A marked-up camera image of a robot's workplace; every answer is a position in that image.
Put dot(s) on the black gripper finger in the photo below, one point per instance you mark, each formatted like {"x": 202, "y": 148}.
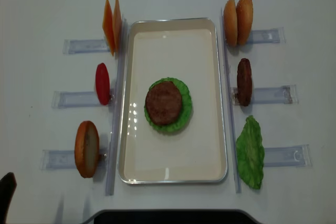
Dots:
{"x": 8, "y": 185}

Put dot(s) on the orange cheese slice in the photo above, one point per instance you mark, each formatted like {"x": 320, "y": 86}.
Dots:
{"x": 107, "y": 26}
{"x": 117, "y": 25}

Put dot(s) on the clear tomato holder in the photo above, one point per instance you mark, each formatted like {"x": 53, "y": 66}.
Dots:
{"x": 65, "y": 99}

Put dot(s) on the red tomato slice standing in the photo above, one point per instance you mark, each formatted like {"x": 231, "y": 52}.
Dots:
{"x": 102, "y": 84}

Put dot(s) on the clear cheese holder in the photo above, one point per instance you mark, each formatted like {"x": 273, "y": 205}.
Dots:
{"x": 85, "y": 46}

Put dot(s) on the brown meat patty on tray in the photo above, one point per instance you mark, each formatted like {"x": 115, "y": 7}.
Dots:
{"x": 163, "y": 103}

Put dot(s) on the green lettuce leaf on tray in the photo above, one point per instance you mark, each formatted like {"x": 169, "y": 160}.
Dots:
{"x": 185, "y": 112}

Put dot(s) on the green lettuce leaf standing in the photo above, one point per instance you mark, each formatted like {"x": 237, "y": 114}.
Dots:
{"x": 250, "y": 154}

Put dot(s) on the brown meat patty standing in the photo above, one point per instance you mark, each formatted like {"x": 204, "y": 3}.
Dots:
{"x": 244, "y": 82}

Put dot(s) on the clear lettuce holder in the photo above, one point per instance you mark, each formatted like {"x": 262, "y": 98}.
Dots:
{"x": 295, "y": 156}

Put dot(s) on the clear left bun holder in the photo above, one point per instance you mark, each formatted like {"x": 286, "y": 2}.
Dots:
{"x": 57, "y": 159}

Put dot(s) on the clear bun holder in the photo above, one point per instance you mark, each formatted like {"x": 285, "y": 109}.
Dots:
{"x": 57, "y": 159}
{"x": 267, "y": 36}

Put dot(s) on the bun half left rack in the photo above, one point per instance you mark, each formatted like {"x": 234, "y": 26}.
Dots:
{"x": 87, "y": 149}

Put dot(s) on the white rectangular tray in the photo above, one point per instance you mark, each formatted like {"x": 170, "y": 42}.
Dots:
{"x": 186, "y": 49}

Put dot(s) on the bun half right front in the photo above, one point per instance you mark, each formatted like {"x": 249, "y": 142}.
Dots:
{"x": 230, "y": 23}

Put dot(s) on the bun half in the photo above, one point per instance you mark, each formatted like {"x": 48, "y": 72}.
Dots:
{"x": 230, "y": 23}
{"x": 244, "y": 10}

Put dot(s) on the clear patty holder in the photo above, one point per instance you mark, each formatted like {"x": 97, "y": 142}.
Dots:
{"x": 276, "y": 95}

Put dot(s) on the bun half right rear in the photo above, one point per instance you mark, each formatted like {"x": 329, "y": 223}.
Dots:
{"x": 244, "y": 10}

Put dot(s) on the clear right bun holder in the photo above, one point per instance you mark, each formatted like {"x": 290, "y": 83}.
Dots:
{"x": 267, "y": 36}

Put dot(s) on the clear left long rail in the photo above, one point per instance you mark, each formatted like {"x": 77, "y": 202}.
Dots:
{"x": 115, "y": 119}

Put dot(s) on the clear long rail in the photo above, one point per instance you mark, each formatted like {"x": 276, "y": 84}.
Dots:
{"x": 230, "y": 107}
{"x": 115, "y": 119}

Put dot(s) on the clear right long rail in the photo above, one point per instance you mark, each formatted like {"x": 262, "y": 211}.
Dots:
{"x": 230, "y": 107}

